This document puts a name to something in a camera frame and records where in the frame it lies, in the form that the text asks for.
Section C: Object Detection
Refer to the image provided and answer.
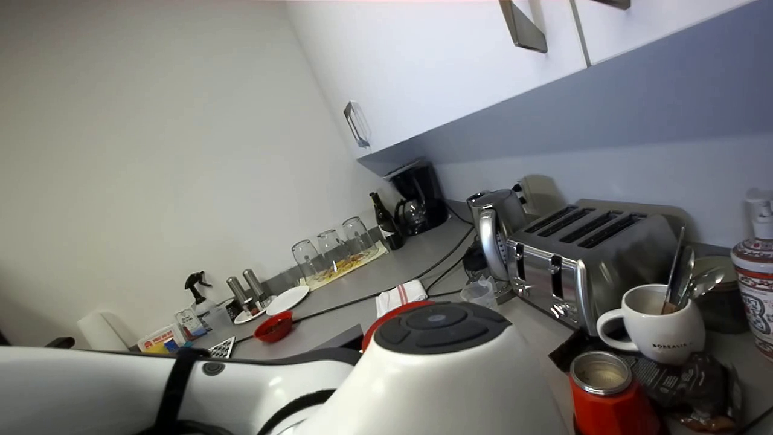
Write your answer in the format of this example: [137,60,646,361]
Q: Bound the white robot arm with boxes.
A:
[0,303,564,435]

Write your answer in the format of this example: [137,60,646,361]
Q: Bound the patterned ceramic jar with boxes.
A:
[730,237,773,358]

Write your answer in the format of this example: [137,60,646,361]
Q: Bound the black coffee machine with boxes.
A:
[392,161,450,237]

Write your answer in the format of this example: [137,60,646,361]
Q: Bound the small clear measuring cup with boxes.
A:
[461,280,497,310]

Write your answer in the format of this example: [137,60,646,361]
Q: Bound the black power cable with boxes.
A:
[292,221,479,326]

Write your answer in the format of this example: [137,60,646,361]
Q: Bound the white upper cabinets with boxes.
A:
[284,0,754,176]

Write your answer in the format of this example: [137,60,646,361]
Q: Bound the red moka pot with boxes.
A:
[571,351,661,435]

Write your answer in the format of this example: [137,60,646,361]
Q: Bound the chrome four-slot toaster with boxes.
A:
[504,195,701,335]

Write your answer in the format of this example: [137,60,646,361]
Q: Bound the white mesh trivet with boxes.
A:
[210,335,236,361]

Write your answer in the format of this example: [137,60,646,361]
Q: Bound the steel electric kettle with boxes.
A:
[467,173,566,303]

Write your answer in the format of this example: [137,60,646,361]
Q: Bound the red silicone lid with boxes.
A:
[254,311,295,344]

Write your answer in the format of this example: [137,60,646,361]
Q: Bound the folded white red-striped towel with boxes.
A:
[374,280,428,317]

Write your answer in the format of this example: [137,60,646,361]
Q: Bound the white mug with cutlery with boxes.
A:
[596,282,705,364]

